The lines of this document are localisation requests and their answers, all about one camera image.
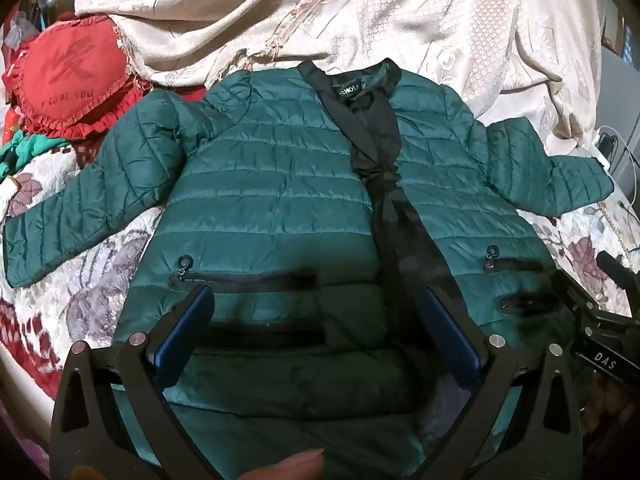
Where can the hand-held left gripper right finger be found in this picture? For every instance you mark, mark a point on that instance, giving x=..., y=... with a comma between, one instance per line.
x=450, y=332

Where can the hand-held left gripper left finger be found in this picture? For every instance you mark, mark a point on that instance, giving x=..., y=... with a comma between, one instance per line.
x=182, y=332

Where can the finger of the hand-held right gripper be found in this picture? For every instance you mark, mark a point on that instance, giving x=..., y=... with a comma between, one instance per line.
x=617, y=270
x=575, y=290

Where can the green quilted jacket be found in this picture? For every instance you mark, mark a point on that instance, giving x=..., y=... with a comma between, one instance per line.
x=280, y=185

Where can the person's left hand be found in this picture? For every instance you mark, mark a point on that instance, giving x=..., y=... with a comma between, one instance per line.
x=285, y=466

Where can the floral bedspread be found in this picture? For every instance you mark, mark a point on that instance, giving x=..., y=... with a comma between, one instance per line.
x=100, y=270

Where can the green cloth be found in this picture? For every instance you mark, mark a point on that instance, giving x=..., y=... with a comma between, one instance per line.
x=30, y=147

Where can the red heart pillow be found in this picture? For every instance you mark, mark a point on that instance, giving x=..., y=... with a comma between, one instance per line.
x=65, y=75

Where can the beige patterned blanket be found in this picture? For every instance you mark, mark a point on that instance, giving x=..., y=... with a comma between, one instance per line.
x=400, y=10

